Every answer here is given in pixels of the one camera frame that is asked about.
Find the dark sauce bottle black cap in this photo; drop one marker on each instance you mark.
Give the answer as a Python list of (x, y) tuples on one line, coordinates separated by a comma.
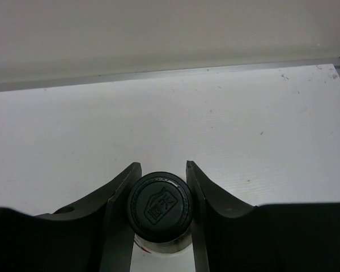
[(160, 211)]

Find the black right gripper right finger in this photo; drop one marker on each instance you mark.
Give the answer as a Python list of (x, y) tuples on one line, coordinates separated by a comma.
[(231, 235)]

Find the aluminium table edge rail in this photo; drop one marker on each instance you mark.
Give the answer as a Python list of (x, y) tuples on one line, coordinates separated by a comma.
[(50, 83)]

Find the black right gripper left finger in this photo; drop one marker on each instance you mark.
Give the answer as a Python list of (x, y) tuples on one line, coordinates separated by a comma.
[(90, 234)]

